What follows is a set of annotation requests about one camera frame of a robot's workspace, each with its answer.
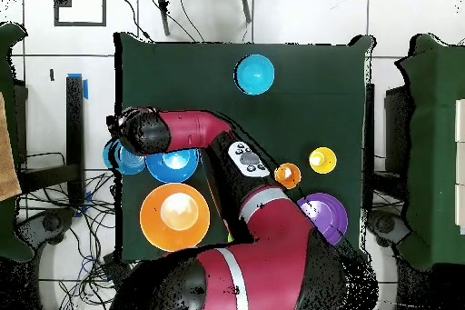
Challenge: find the large blue bowl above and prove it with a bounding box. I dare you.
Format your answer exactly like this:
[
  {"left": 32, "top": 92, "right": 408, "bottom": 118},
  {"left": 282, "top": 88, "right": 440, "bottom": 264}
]
[{"left": 144, "top": 148, "right": 202, "bottom": 184}]

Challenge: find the small ribbed teal bowl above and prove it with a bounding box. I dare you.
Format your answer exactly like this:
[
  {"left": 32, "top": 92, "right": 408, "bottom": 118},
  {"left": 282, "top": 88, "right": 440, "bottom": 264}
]
[{"left": 232, "top": 54, "right": 276, "bottom": 96}]

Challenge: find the shallow blue bowl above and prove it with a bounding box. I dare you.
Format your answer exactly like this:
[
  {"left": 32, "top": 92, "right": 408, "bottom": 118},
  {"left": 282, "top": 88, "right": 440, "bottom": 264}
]
[{"left": 102, "top": 137, "right": 147, "bottom": 175}]

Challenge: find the white boxes stack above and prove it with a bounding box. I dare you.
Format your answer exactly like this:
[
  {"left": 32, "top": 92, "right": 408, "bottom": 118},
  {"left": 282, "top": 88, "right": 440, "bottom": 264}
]
[{"left": 454, "top": 98, "right": 465, "bottom": 235}]

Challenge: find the orange cup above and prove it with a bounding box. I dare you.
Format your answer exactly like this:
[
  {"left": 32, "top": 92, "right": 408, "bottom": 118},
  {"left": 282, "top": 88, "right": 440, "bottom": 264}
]
[{"left": 273, "top": 162, "right": 302, "bottom": 190}]

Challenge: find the dark green tablecloth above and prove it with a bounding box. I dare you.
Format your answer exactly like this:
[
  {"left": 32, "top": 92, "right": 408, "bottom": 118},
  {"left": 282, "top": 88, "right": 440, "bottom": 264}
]
[{"left": 114, "top": 32, "right": 373, "bottom": 264}]

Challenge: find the yellow cup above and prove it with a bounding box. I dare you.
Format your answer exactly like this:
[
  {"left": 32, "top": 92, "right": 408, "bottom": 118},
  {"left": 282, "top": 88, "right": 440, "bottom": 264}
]
[{"left": 308, "top": 146, "right": 338, "bottom": 175}]

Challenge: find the large yellow bowl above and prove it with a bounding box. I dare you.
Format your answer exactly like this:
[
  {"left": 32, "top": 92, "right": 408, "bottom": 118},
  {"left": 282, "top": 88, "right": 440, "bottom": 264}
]
[{"left": 139, "top": 183, "right": 211, "bottom": 253}]

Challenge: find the purple bowl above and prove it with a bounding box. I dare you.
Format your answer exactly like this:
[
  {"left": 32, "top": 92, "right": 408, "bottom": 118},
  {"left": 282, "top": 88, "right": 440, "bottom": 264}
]
[{"left": 296, "top": 192, "right": 349, "bottom": 246}]

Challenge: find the black stand bar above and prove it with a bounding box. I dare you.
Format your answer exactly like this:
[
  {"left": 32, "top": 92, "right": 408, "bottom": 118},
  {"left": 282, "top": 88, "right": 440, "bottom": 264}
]
[{"left": 17, "top": 75, "right": 85, "bottom": 209}]

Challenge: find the black power box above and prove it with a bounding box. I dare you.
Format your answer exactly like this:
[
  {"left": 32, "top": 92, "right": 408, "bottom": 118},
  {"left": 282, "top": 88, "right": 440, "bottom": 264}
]
[{"left": 102, "top": 253, "right": 134, "bottom": 282}]

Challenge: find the black equipment stand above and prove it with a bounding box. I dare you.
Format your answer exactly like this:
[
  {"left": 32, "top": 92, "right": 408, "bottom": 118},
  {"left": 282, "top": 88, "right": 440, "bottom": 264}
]
[{"left": 383, "top": 85, "right": 413, "bottom": 177}]

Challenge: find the dark grey chair with knob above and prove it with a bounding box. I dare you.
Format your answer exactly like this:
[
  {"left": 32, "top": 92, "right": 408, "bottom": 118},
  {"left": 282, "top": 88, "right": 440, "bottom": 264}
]
[{"left": 14, "top": 206, "right": 77, "bottom": 251}]

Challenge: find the green cloth side table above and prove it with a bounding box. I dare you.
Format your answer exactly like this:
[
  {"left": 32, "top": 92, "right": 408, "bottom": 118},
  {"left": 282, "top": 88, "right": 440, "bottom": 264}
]
[
  {"left": 395, "top": 32, "right": 465, "bottom": 271},
  {"left": 0, "top": 22, "right": 32, "bottom": 263}
]

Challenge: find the tan brown sheet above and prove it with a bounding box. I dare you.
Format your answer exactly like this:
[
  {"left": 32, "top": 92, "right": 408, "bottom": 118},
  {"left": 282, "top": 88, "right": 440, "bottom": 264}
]
[{"left": 0, "top": 91, "right": 23, "bottom": 202}]

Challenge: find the tangle of black cables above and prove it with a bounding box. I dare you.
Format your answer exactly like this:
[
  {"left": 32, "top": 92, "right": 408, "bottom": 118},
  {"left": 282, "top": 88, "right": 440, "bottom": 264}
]
[{"left": 17, "top": 151, "right": 124, "bottom": 310}]

